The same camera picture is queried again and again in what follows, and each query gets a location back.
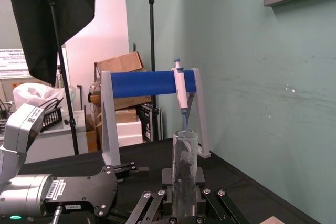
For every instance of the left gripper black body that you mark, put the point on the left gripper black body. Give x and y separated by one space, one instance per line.
86 190

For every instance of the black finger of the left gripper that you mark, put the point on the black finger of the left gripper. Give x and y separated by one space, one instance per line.
119 178
128 167

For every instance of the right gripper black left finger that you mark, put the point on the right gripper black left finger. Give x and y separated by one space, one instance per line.
147 205

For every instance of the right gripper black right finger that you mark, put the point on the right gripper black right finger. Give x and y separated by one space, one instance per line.
225 205

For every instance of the clear glass test tube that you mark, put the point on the clear glass test tube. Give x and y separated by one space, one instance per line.
184 182

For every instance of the black table cloth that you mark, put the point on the black table cloth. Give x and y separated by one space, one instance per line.
236 182

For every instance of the white cardboard box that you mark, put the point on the white cardboard box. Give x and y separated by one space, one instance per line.
128 127

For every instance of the small brown cardboard box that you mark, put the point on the small brown cardboard box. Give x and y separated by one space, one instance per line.
92 134

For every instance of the light wooden piece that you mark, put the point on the light wooden piece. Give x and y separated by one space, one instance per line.
273 220

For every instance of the black case with silver edges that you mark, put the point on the black case with silver edges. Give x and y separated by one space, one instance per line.
148 121

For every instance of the white cabinet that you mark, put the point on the white cabinet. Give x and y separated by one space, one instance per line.
57 142

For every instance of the flat brown cardboard box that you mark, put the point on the flat brown cardboard box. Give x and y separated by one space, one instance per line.
131 102

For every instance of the black plastic crate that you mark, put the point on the black plastic crate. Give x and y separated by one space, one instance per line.
51 117

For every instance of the grey pipette stand blue bar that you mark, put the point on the grey pipette stand blue bar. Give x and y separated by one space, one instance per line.
141 83

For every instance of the black softbox light stand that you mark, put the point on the black softbox light stand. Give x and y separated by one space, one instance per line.
67 98

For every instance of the white blue pipette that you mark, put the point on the white blue pipette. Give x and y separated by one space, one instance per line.
181 90

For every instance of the open brown cardboard box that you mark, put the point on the open brown cardboard box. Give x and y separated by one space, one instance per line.
123 62

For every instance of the white plastic bag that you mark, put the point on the white plastic bag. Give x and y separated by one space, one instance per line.
31 93

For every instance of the black thin light stand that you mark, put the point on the black thin light stand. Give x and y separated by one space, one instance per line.
151 37

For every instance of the white printed poster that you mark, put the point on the white printed poster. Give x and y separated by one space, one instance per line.
11 61

